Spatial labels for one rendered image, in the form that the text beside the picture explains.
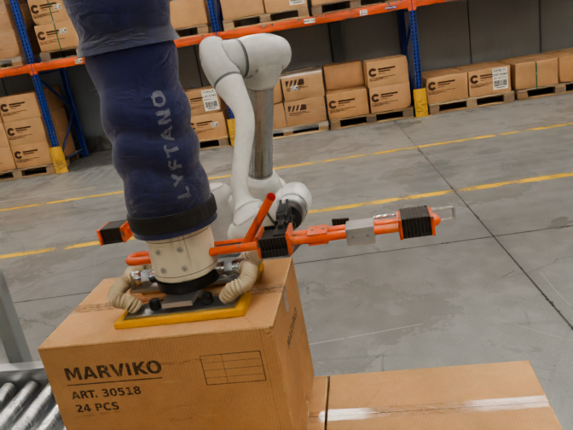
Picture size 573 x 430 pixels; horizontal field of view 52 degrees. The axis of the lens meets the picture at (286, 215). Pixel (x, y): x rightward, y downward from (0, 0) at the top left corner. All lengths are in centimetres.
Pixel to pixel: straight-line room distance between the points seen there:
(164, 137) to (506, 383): 115
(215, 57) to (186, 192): 69
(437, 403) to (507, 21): 901
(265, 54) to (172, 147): 74
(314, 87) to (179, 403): 732
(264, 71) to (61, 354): 111
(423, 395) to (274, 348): 55
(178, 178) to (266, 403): 58
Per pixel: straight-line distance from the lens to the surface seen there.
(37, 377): 234
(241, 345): 141
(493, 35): 1033
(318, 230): 146
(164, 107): 139
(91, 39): 140
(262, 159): 225
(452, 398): 177
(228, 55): 200
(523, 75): 918
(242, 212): 181
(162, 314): 151
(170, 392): 153
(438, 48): 1012
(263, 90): 211
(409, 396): 178
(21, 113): 963
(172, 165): 140
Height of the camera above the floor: 160
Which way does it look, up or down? 18 degrees down
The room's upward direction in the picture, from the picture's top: 10 degrees counter-clockwise
